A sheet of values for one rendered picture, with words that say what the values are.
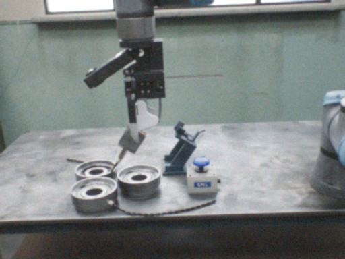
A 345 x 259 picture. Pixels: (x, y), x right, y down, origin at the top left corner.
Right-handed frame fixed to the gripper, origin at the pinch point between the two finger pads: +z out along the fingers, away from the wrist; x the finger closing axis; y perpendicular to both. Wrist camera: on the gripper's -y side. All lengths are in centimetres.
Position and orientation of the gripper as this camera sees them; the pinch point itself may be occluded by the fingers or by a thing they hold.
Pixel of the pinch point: (134, 134)
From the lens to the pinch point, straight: 85.1
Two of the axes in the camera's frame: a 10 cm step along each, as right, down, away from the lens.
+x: -0.4, -3.3, 9.4
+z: 0.4, 9.4, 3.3
